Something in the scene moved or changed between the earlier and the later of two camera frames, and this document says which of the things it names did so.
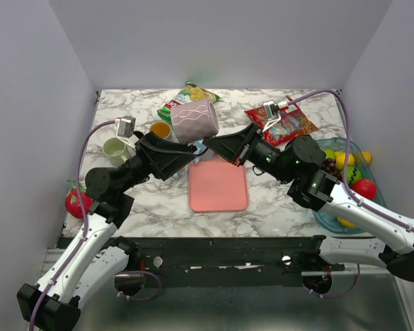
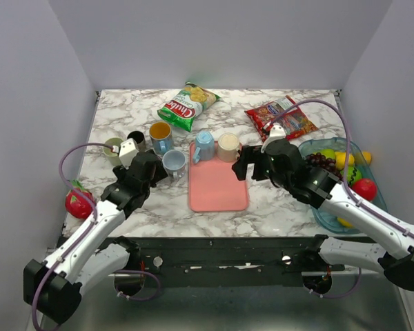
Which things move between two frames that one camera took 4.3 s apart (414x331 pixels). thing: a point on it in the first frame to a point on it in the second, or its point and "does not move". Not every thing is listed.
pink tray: x=216 y=185 does not move
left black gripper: x=168 y=157 to x=160 y=174
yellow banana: x=346 y=223 does not move
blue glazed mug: x=161 y=128 does not move
